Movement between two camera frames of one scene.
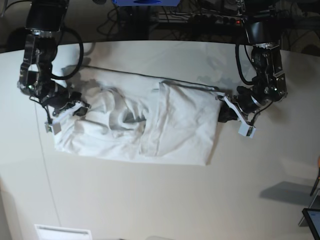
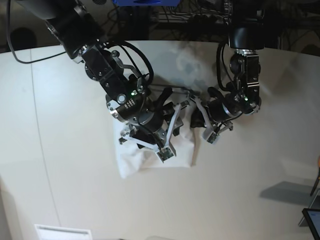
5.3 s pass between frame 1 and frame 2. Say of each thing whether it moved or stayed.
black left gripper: moved
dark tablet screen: stayed
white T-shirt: moved
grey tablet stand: stayed
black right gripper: moved
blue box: stayed
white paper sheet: stayed
